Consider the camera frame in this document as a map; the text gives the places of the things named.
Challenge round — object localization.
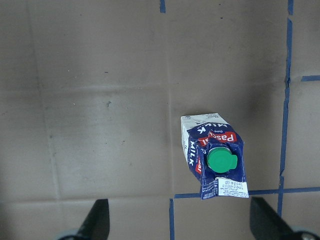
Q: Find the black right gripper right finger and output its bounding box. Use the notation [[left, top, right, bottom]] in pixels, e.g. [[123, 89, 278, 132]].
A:
[[250, 197, 310, 240]]

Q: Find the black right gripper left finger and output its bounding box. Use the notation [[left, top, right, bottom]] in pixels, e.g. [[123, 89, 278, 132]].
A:
[[76, 198, 110, 240]]

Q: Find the blue white milk carton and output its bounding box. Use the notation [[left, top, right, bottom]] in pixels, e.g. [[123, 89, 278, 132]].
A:
[[180, 113, 249, 200]]

